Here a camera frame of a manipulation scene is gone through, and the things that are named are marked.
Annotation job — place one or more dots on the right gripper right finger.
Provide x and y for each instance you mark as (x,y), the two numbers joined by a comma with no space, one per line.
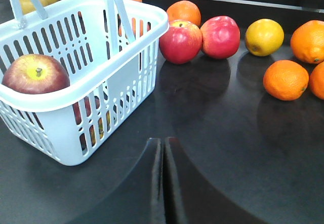
(188,195)

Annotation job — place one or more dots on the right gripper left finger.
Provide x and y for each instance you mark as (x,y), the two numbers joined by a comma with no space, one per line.
(139,197)

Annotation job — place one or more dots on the dark red apple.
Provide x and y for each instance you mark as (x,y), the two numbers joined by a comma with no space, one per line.
(36,74)
(76,108)

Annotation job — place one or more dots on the light blue plastic basket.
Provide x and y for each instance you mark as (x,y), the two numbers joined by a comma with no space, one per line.
(94,41)

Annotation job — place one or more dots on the dark red apple front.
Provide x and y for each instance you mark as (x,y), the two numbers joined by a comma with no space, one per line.
(36,74)

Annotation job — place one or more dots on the small orange behind basket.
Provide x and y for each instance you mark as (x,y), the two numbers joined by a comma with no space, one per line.
(139,27)

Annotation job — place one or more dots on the black wooden produce stand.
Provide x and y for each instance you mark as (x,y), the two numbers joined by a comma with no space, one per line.
(264,154)

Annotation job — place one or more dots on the small orange left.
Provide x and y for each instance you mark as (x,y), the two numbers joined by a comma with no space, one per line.
(285,80)

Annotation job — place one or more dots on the red apple pair left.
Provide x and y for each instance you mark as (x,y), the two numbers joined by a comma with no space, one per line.
(182,42)

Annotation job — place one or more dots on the red apple pair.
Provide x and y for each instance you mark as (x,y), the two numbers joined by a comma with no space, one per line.
(182,42)
(220,36)

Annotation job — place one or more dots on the red apple pair right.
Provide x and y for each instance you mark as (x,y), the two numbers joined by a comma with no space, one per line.
(220,36)

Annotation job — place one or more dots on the small orange right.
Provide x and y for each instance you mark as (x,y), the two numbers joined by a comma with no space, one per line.
(316,81)

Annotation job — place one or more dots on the yellow round fruit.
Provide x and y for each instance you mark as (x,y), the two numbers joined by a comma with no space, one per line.
(264,37)

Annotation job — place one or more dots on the orange centre back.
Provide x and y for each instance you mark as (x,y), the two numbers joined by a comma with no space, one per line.
(184,10)

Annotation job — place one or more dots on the large orange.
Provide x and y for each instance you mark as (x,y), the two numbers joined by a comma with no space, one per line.
(307,42)

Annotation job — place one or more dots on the yellow apple front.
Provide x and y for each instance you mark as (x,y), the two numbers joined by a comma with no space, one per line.
(27,6)

